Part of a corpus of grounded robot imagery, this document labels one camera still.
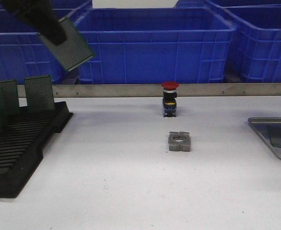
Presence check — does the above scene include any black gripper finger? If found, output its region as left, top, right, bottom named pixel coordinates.
left=0, top=0, right=67, bottom=46

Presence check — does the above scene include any silver metal tray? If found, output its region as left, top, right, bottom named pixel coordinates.
left=248, top=117, right=281, bottom=160

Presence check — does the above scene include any black slotted board rack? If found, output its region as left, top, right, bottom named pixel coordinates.
left=0, top=102, right=73, bottom=198

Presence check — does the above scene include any grey metal clamp block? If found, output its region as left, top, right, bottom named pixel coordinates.
left=168, top=131, right=191, bottom=152

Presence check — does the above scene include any red emergency stop button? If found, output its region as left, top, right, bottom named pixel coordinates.
left=161, top=81, right=179, bottom=117

